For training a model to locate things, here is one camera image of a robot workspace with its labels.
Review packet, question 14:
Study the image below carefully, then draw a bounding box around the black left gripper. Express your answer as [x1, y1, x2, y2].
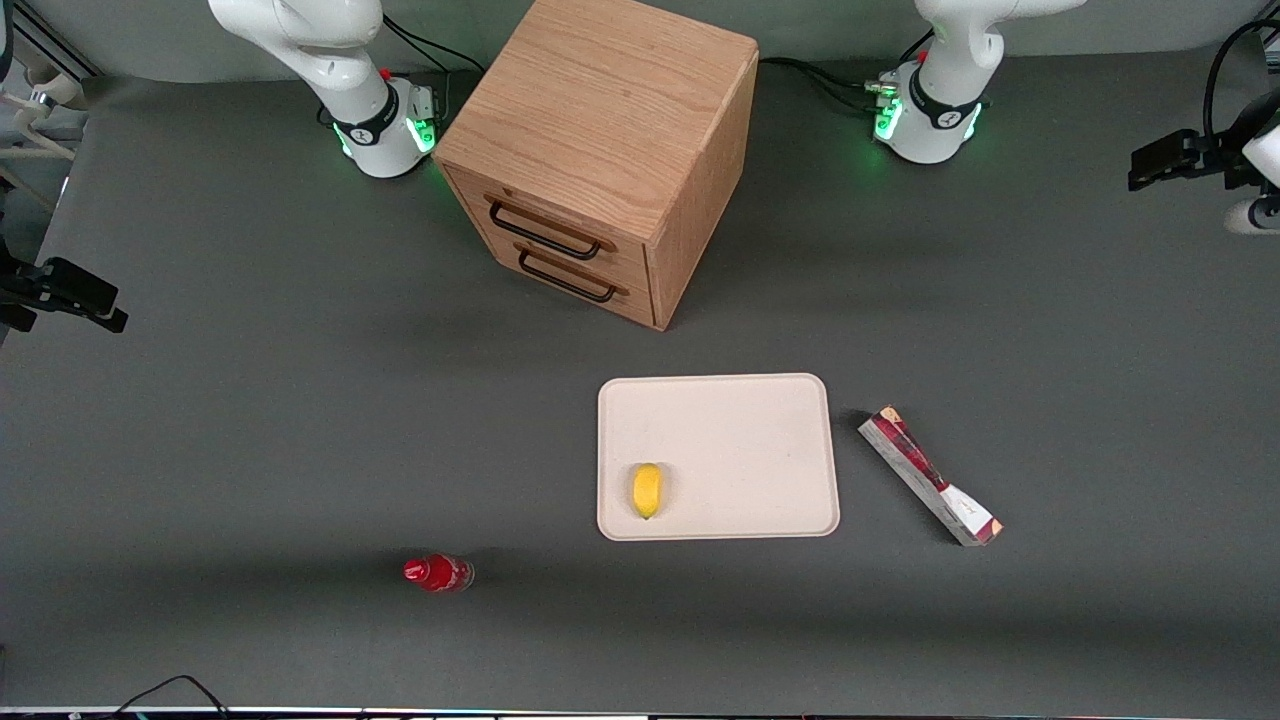
[1128, 128, 1251, 193]

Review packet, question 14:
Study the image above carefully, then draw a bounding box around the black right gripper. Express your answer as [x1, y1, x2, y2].
[0, 236, 130, 335]

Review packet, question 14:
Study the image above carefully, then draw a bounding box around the red cookie box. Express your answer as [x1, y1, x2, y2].
[857, 404, 1004, 547]

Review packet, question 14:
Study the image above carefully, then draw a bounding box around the beige rectangular tray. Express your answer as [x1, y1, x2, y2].
[597, 373, 842, 542]

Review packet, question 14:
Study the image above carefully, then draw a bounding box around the red soda bottle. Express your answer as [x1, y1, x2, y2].
[403, 553, 475, 595]

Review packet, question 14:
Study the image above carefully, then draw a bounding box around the oak wooden drawer cabinet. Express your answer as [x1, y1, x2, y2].
[432, 0, 760, 332]

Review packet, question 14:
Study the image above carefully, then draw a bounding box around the yellow lemon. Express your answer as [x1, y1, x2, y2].
[632, 462, 665, 521]

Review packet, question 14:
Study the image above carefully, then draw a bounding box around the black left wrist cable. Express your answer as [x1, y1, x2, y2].
[1203, 18, 1280, 153]

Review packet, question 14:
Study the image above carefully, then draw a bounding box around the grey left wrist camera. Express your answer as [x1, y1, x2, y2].
[1225, 196, 1280, 237]

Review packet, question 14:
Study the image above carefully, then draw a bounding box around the black aluminium frame rail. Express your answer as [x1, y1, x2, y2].
[12, 0, 103, 79]

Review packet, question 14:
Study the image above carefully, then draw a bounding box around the black left arm base cable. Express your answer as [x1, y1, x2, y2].
[757, 56, 898, 113]

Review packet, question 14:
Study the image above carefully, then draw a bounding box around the black arm base cable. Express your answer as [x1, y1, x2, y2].
[757, 56, 898, 113]
[382, 14, 483, 77]

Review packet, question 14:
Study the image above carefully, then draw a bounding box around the thin black cable wide loop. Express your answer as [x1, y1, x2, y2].
[112, 674, 233, 720]

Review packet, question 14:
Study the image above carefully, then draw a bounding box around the long black drawer handle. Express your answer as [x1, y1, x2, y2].
[487, 197, 614, 262]

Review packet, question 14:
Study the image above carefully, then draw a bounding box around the black right arm base cable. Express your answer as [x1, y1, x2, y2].
[382, 14, 483, 77]

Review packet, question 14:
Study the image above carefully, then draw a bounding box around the short black drawer handle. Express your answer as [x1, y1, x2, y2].
[517, 248, 630, 305]

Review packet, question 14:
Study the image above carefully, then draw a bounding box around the wooden drawer with long handle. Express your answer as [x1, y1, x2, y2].
[445, 168, 653, 293]

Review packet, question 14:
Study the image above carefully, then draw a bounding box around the wooden drawer with short handle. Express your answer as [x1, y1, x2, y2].
[468, 222, 657, 330]

